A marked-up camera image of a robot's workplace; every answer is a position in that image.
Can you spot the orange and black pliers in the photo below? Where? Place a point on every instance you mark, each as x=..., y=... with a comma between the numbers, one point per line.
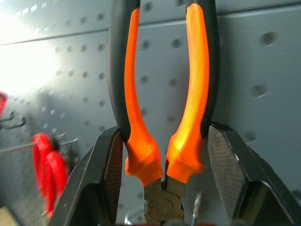
x=190, y=99

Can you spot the silver pegboard hook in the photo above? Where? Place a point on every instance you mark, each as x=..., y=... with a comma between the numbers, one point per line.
x=196, y=207
x=67, y=139

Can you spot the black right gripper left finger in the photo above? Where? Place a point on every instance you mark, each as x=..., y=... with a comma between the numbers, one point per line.
x=91, y=179

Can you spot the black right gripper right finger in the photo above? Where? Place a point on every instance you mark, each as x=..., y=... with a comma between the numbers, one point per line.
x=247, y=174

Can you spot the grey pegboard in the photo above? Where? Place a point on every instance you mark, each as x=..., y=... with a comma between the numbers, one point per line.
x=258, y=99

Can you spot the black pegboard hook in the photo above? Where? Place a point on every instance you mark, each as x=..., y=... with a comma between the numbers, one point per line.
x=13, y=121

